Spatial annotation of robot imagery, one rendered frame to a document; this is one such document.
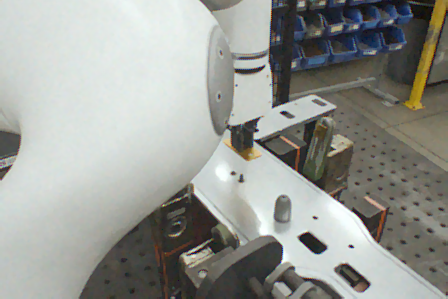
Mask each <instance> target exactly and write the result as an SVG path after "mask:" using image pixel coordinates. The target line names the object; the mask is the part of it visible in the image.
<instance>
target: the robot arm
mask: <svg viewBox="0 0 448 299"><path fill-rule="evenodd" d="M271 7H272V0H0V130H1V131H4V132H8V133H14V134H17V135H21V146H20V149H19V152H18V154H17V158H16V159H15V162H14V164H13V165H12V166H11V169H10V170H9V171H8V173H7V174H6V175H5V177H4V178H2V180H1V181H0V299H79V297H80V296H81V292H82V290H83V289H84V286H85V285H86V284H87V280H88V279H89V277H90V275H91V274H92V273H93V271H94V270H95V268H96V267H97V265H98V264H99V263H100V261H102V259H103V258H104V257H105V256H106V254H107V253H108V252H109V251H110V250H111V248H113V246H114V245H116V243H117V242H119V240H120V239H122V237H124V236H125V235H126V234H127V233H128V232H129V231H131V230H132V229H133V228H134V227H135V226H137V225H138V224H139V222H141V221H142V219H145V217H146V216H148V215H149V214H150V213H152V212H153V211H154V210H155V209H157V208H158V207H159V206H161V205H162V204H163V203H165V202H166V201H167V200H168V199H170V198H171V197H172V196H174V195H175V194H176V193H178V192H179V191H180V190H181V189H182V188H184V187H185V186H186V185H187V184H188V183H190V182H191V181H192V179H193V178H194V177H195V176H196V175H197V174H198V173H199V172H200V171H201V170H202V168H203V167H204V166H206V163H208V162H209V159H210V158H211V157H212V155H213V153H215V151H216V149H217V147H218V146H219V143H220V141H221V139H222V136H223V135H224V133H225V131H226V129H229V131H230V144H231V146H233V148H235V149H236V150H237V151H239V153H241V152H243V140H244V141H245V142H246V143H248V147H249V148H253V139H254V129H256V127H257V123H258V122H259V119H261V117H262V116H263V115H266V114H267V113H269V112H270V110H271V108H272V97H273V94H272V77H271V72H270V67H269V63H268V61H269V35H270V21H271ZM241 123H243V124H242V130H241ZM244 123H245V124H244Z"/></svg>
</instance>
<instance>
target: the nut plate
mask: <svg viewBox="0 0 448 299"><path fill-rule="evenodd" d="M223 143H224V144H226V146H228V147H229V148H230V149H232V150H233V151H234V152H235V153H237V154H238V155H239V156H241V157H242V158H243V159H245V160H246V161H251V160H253V159H256V158H258V157H260V156H262V153H261V152H259V150H257V149H256V148H254V147H253V148H249V147H248V143H246V142H245V141H244V140H243V152H241V153H239V151H237V150H236V149H235V148H233V146H231V144H230V138H229V139H224V140H223ZM250 154H253V155H254V156H249V155H250Z"/></svg>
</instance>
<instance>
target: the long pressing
mask: <svg viewBox="0 0 448 299"><path fill-rule="evenodd" d="M229 138H230V131H229V129H226V131H225V133H224V135H223V136H222V139H221V141H220V143H219V146H218V147H217V149H216V151H215V153H213V155H212V157H211V158H210V159H209V162H208V163H206V166H204V167H203V168H202V170H201V171H200V172H199V173H198V174H197V175H196V176H195V177H194V178H193V179H192V181H191V182H192V183H193V184H194V188H195V192H194V193H191V198H192V199H193V200H194V201H195V203H196V204H197V205H198V206H199V207H200V208H201V209H202V210H203V211H204V212H205V213H206V215H207V216H209V218H210V219H212V221H213V222H214V223H216V226H217V225H218V224H219V223H222V221H225V222H226V223H228V225H229V226H230V227H231V228H232V229H233V230H234V231H235V232H236V234H237V236H238V237H239V242H240V245H239V247H241V246H243V245H245V244H246V243H248V242H250V241H252V240H253V239H256V238H257V237H259V236H263V235H266V234H268V235H272V236H275V237H276V239H278V240H279V242H281V243H282V245H283V258H282V262H287V261H289V262H291V263H292V265H294V266H295V272H296V273H297V274H299V276H300V277H301V278H302V279H303V280H304V281H305V282H307V281H311V282H312V284H315V285H318V286H319V287H322V288H323V289H325V290H326V291H328V293H330V294H331V296H333V297H334V299H448V296H446V295H445V294H444V293H442V292H441V291H440V290H438V289H437V288H436V287H434V286H433V285H432V284H430V283H429V282H428V281H426V280H425V279H424V278H422V277H421V276H420V275H418V274H417V273H416V272H414V271H413V270H412V269H410V268H409V267H408V266H406V265H405V264H404V263H402V262H401V261H400V260H398V259H397V258H396V257H394V256H393V255H392V254H391V253H389V252H388V251H387V250H385V249H384V248H383V247H380V245H379V244H377V242H376V241H375V240H374V238H373V237H372V236H371V234H370V233H369V231H368V229H367V228H366V227H365V225H364V224H363V222H361V219H360V218H358V216H357V215H355V214H354V213H353V212H351V211H350V210H349V209H346V208H345V206H343V205H342V204H340V203H339V202H337V201H336V200H335V199H333V198H332V197H331V196H329V195H328V194H326V192H323V190H321V189H319V188H318V187H317V186H315V185H314V184H313V183H310V182H309V180H307V179H306V178H304V177H303V176H301V175H300V174H299V173H297V172H296V171H295V170H293V169H292V168H290V166H287V165H286V164H285V163H283V162H282V161H281V160H280V159H278V158H276V156H273V154H271V153H270V152H268V151H267V150H266V149H264V148H263V147H262V146H259V144H257V143H256V142H254V141H253V147H254V148H256V149H257V150H259V152H261V153H262V156H260V157H258V158H256V159H253V160H251V161H246V160H245V159H243V158H242V157H241V156H239V155H238V154H237V153H235V152H234V151H233V150H232V149H230V148H229V147H228V146H226V144H224V143H223V140H224V139H229ZM231 171H235V173H236V175H231V174H230V173H231ZM241 173H242V174H243V180H244V182H243V183H239V176H240V174H241ZM281 194H286V195H287V196H289V198H290V199H291V201H292V212H291V219H290V220H289V221H288V222H278V221H276V219H274V217H273V214H274V205H275V201H276V198H277V197H278V196H279V195H281ZM313 216H316V217H317V218H318V219H313V218H312V217H313ZM306 232H308V233H310V234H312V235H313V236H314V237H316V238H317V239H318V240H319V241H320V242H322V244H323V245H325V247H326V248H327V249H326V250H325V251H323V252H322V253H321V254H319V255H315V254H313V253H312V252H311V251H310V250H309V249H308V248H306V246H305V245H303V244H302V243H301V242H299V240H298V237H299V236H300V235H302V234H304V233H306ZM350 244H351V245H353V246H354V247H355V248H349V247H348V245H350ZM341 264H347V265H348V266H349V267H351V268H352V269H353V270H354V271H356V272H357V273H358V274H359V275H360V276H361V277H363V278H364V280H367V282H368V283H369V284H370V288H368V289H367V290H366V291H364V292H362V293H358V292H357V291H355V290H354V289H353V288H352V287H351V286H349V285H348V284H347V283H346V282H345V281H344V280H342V279H341V277H339V276H338V274H335V268H337V267H339V266H340V265H341Z"/></svg>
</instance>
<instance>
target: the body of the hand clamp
mask: <svg viewBox="0 0 448 299"><path fill-rule="evenodd" d="M149 225H150V230H151V236H152V240H153V241H154V242H155V243H156V245H157V246H158V251H159V262H160V268H161V274H162V277H160V278H159V281H160V287H161V292H162V298H163V299H170V298H171V297H175V298H176V299H183V298H182V291H181V283H180V275H179V256H180V255H182V254H183V253H185V252H186V253H187V252H189V251H190V246H189V245H190V244H192V243H193V242H194V239H193V226H192V203H191V194H189V195H186V196H182V197H181V198H179V196H178V193H176V194H175V195H174V196H172V197H171V198H170V199H168V200H167V201H166V202H165V203H163V204H162V205H161V206H159V207H158V208H157V209H155V210H154V211H153V212H152V213H150V214H149Z"/></svg>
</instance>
